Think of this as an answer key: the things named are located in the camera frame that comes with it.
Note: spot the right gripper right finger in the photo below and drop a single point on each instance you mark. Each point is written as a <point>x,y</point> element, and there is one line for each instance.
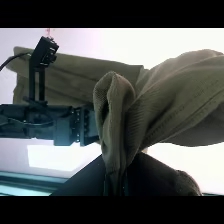
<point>153,176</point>

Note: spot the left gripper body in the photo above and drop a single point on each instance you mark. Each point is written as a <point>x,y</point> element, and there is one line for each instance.
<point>71,126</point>

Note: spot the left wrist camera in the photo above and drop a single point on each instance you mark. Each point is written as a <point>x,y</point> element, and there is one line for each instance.
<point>41,63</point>

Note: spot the brown T-shirt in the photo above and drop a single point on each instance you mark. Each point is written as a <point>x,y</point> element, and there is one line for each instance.
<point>173,100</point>

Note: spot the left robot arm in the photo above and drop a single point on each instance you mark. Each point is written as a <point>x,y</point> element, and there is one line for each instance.
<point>23,121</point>

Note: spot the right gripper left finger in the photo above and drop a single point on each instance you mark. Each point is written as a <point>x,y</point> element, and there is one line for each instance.
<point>86,180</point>

